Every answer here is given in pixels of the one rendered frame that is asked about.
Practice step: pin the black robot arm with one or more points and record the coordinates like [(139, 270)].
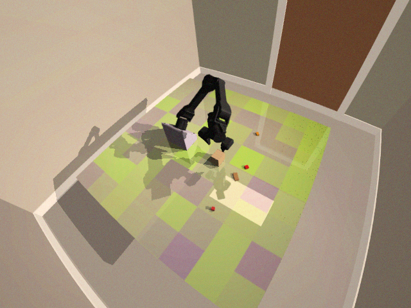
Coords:
[(221, 110)]

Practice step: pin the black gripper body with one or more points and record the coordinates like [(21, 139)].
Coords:
[(226, 144)]

